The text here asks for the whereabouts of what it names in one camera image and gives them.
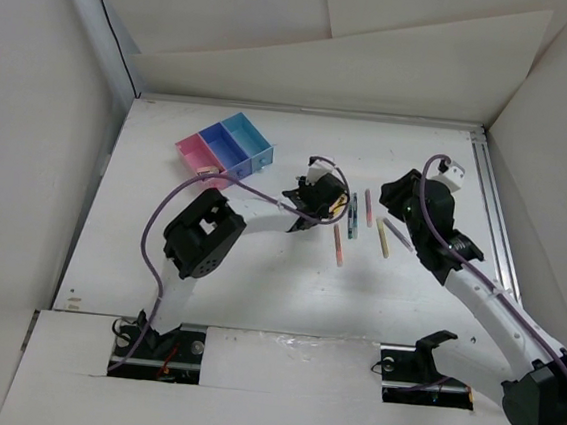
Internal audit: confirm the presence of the lilac pen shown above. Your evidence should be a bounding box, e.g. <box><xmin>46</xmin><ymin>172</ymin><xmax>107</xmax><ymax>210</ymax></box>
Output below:
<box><xmin>382</xmin><ymin>217</ymin><xmax>415</xmax><ymax>252</ymax></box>

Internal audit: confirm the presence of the orange pink pen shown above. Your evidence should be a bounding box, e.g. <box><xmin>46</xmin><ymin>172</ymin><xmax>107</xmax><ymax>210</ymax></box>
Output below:
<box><xmin>333</xmin><ymin>223</ymin><xmax>344</xmax><ymax>267</ymax></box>

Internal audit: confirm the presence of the pink beige eraser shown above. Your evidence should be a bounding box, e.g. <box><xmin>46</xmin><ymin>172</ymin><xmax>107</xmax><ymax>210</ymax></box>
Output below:
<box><xmin>196</xmin><ymin>165</ymin><xmax>220</xmax><ymax>176</ymax></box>

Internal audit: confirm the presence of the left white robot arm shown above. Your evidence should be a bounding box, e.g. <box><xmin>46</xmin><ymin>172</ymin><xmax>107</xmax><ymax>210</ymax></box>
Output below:
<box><xmin>127</xmin><ymin>167</ymin><xmax>350</xmax><ymax>358</ymax></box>

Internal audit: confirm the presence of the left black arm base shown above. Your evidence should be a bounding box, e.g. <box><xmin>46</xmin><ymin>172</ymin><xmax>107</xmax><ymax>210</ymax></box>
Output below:
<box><xmin>106</xmin><ymin>311</ymin><xmax>208</xmax><ymax>385</ymax></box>

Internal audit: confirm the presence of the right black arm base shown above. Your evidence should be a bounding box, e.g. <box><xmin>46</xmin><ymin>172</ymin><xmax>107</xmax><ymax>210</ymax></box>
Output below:
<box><xmin>371</xmin><ymin>330</ymin><xmax>474</xmax><ymax>411</ymax></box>

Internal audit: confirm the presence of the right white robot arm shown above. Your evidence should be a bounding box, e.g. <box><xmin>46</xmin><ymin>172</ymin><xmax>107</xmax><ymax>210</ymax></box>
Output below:
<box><xmin>379</xmin><ymin>169</ymin><xmax>567</xmax><ymax>425</ymax></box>

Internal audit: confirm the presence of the cream yellow pen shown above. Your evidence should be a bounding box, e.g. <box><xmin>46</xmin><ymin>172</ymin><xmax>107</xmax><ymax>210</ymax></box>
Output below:
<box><xmin>375</xmin><ymin>218</ymin><xmax>389</xmax><ymax>259</ymax></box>

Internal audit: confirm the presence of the dark blue plastic bin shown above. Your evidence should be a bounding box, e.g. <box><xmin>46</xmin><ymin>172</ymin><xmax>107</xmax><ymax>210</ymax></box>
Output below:
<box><xmin>200</xmin><ymin>123</ymin><xmax>253</xmax><ymax>179</ymax></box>

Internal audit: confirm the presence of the light blue plastic bin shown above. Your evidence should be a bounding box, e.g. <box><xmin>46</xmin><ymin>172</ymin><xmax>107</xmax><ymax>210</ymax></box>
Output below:
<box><xmin>221</xmin><ymin>112</ymin><xmax>274</xmax><ymax>173</ymax></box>

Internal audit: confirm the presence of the pink plastic bin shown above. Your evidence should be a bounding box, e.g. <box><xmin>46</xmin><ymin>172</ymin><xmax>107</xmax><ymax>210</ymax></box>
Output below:
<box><xmin>174</xmin><ymin>132</ymin><xmax>229</xmax><ymax>177</ymax></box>

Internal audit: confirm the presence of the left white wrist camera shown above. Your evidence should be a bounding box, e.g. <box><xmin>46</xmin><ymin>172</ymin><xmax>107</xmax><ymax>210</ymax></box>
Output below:
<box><xmin>305</xmin><ymin>157</ymin><xmax>335</xmax><ymax>185</ymax></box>

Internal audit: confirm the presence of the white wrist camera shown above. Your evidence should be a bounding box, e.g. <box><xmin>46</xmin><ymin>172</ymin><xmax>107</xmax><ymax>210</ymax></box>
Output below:
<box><xmin>433</xmin><ymin>160</ymin><xmax>465</xmax><ymax>193</ymax></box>
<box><xmin>305</xmin><ymin>157</ymin><xmax>335</xmax><ymax>185</ymax></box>

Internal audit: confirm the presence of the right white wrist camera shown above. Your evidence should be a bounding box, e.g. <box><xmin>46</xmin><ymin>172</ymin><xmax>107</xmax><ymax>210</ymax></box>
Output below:
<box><xmin>433</xmin><ymin>160</ymin><xmax>465</xmax><ymax>193</ymax></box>

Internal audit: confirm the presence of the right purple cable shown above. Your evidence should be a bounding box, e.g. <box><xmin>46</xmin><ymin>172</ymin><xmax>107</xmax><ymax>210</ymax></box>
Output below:
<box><xmin>396</xmin><ymin>153</ymin><xmax>567</xmax><ymax>425</ymax></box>

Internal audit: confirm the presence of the purple cable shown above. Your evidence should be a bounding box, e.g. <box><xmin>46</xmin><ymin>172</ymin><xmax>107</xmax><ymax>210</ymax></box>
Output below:
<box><xmin>105</xmin><ymin>137</ymin><xmax>355</xmax><ymax>394</ymax></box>
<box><xmin>396</xmin><ymin>153</ymin><xmax>567</xmax><ymax>425</ymax></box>

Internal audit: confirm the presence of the aluminium rail right side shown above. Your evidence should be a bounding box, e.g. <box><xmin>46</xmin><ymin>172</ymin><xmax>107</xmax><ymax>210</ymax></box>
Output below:
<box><xmin>470</xmin><ymin>126</ymin><xmax>522</xmax><ymax>305</ymax></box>

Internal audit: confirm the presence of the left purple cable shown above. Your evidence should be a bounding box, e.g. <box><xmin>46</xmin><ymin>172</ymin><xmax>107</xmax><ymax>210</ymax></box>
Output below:
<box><xmin>105</xmin><ymin>137</ymin><xmax>355</xmax><ymax>394</ymax></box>

